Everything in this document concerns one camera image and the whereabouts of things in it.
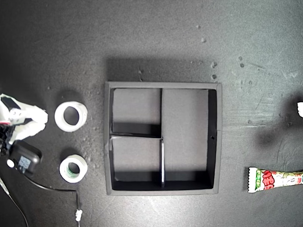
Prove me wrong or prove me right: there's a large white tape roll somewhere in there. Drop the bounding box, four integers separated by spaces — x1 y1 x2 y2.
54 100 89 133

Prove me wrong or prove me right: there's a white tape roll green core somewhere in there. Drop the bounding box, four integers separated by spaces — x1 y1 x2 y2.
59 154 89 183

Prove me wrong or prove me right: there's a green red snack bar wrapper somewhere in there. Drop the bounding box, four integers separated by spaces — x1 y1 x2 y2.
247 166 303 194

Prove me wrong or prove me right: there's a black compartment tray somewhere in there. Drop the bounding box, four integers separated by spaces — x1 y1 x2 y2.
104 81 223 196

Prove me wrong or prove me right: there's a black camera bracket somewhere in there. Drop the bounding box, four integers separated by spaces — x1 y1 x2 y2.
0 124 14 156

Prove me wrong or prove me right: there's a thin black cable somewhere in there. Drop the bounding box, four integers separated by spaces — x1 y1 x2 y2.
0 176 29 227

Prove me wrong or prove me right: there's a black camera cable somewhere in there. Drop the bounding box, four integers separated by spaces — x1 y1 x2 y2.
30 176 82 212

